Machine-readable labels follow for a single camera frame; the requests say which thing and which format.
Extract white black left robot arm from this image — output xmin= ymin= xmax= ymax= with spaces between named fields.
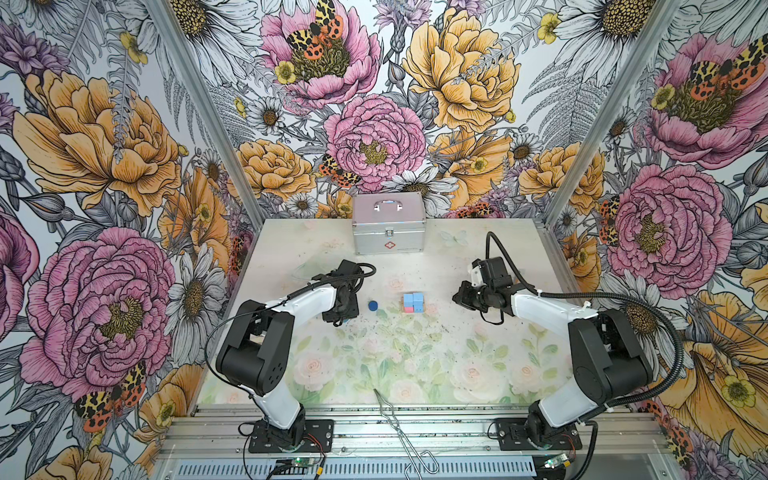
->
xmin=205 ymin=260 xmax=376 ymax=453

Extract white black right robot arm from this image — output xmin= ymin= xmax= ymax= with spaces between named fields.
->
xmin=452 ymin=232 xmax=685 ymax=449

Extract clear plastic bowl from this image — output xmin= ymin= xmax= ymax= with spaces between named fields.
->
xmin=287 ymin=249 xmax=357 ymax=283

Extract silver aluminium case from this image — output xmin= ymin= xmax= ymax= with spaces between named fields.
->
xmin=352 ymin=192 xmax=427 ymax=255

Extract right green circuit board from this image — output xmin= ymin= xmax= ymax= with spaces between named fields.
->
xmin=542 ymin=454 xmax=571 ymax=469

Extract green circuit board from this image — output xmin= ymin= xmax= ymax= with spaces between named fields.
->
xmin=270 ymin=457 xmax=325 ymax=475
xmin=542 ymin=454 xmax=571 ymax=469

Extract left green circuit board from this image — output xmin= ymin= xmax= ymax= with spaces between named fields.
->
xmin=270 ymin=457 xmax=325 ymax=475

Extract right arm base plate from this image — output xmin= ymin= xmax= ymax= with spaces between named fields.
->
xmin=493 ymin=417 xmax=583 ymax=451

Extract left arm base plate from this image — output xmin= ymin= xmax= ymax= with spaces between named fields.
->
xmin=246 ymin=419 xmax=334 ymax=454

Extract aluminium rail frame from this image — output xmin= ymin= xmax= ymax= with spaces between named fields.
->
xmin=157 ymin=404 xmax=670 ymax=460

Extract metal wire tongs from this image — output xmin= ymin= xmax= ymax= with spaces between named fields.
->
xmin=373 ymin=389 xmax=440 ymax=479

